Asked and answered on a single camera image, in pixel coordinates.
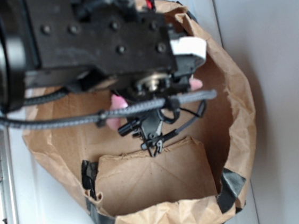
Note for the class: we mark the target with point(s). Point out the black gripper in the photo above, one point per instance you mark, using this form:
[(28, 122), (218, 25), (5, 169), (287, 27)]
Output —
[(189, 53)]

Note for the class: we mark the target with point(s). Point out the pink plush bunny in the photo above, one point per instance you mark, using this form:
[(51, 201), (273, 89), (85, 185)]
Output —
[(117, 102)]

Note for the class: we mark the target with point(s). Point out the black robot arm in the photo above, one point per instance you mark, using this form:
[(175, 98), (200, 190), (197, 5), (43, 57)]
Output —
[(50, 48)]

